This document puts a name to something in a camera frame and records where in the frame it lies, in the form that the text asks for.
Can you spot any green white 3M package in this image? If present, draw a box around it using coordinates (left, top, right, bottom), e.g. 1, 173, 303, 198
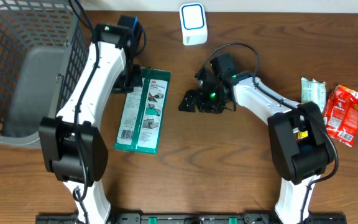
114, 68, 171, 154

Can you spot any mint wet wipes pack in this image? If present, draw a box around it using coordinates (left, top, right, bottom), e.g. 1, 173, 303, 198
301, 77, 326, 112

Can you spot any red snack bag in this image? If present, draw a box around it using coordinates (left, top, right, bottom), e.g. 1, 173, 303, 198
323, 85, 358, 147

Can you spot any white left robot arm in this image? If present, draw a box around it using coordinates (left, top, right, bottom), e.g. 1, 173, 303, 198
35, 16, 145, 223

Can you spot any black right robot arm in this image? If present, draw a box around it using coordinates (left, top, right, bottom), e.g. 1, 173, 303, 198
178, 54, 343, 223

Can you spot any white barcode scanner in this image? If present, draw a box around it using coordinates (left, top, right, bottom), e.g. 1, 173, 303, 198
179, 2, 208, 46

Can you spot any grey plastic mesh basket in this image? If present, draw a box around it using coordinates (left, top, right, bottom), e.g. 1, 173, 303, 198
0, 0, 89, 148

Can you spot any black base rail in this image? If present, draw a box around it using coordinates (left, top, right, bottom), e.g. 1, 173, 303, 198
35, 212, 347, 224

